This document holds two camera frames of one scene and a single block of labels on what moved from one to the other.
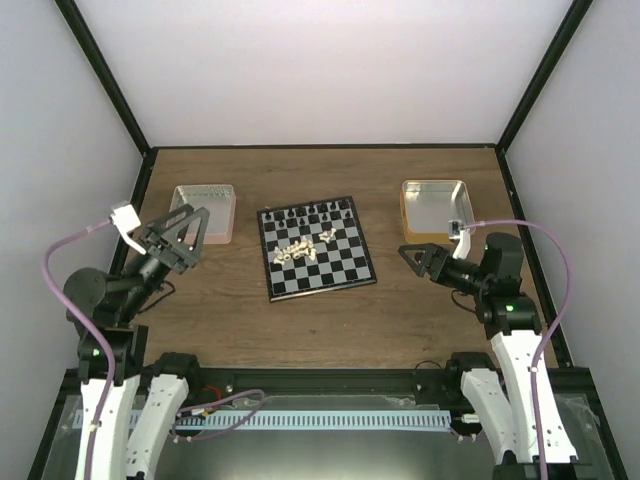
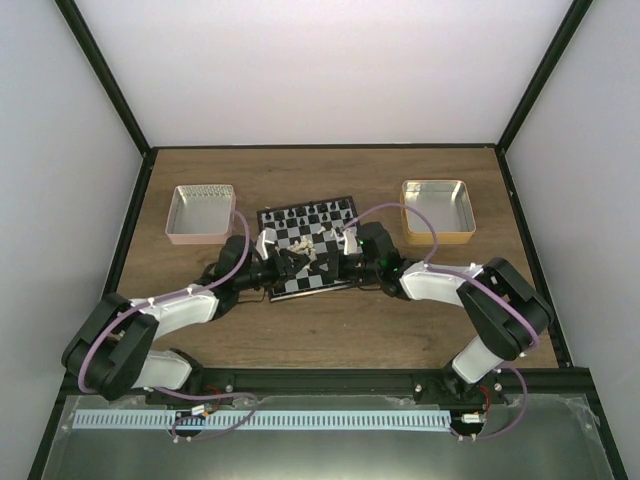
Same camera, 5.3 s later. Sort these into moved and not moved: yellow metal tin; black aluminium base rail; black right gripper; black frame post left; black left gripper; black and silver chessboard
Moved: black left gripper; black right gripper
Not moved: black aluminium base rail; black frame post left; yellow metal tin; black and silver chessboard
